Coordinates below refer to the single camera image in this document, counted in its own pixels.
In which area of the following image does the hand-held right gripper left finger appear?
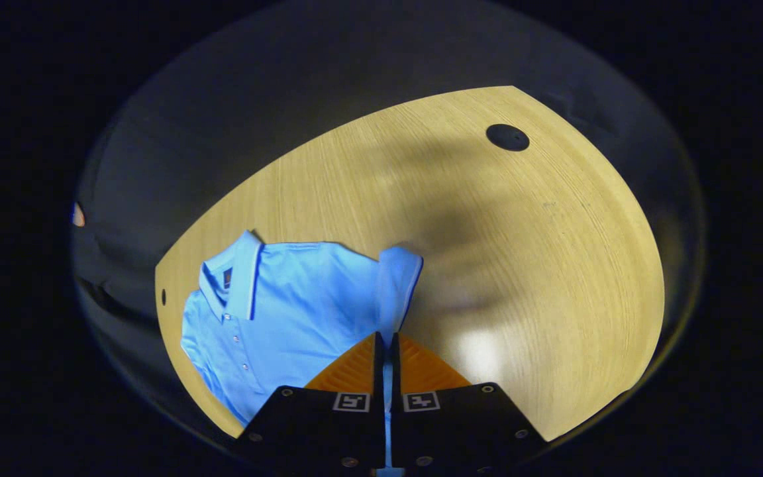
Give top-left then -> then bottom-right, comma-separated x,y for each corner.
234,333 -> 386,472

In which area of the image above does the light blue T-shirt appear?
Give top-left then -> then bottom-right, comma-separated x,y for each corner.
180,229 -> 425,477

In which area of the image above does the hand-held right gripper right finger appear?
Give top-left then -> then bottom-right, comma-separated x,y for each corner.
390,333 -> 549,472

